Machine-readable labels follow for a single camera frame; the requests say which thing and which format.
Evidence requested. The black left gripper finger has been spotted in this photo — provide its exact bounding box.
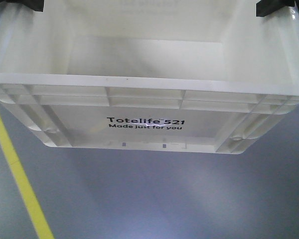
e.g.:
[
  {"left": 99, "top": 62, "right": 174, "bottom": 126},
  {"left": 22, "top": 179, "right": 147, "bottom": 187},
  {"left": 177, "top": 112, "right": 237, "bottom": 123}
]
[{"left": 0, "top": 0, "right": 44, "bottom": 12}]

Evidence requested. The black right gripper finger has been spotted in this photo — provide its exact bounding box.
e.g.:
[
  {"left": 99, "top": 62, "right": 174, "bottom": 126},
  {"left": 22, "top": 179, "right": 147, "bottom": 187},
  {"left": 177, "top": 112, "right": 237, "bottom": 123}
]
[{"left": 256, "top": 0, "right": 295, "bottom": 17}]

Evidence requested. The white plastic tote crate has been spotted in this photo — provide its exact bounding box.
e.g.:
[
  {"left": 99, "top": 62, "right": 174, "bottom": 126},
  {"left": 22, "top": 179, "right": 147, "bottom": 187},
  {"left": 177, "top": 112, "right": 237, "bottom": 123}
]
[{"left": 0, "top": 0, "right": 299, "bottom": 154}]

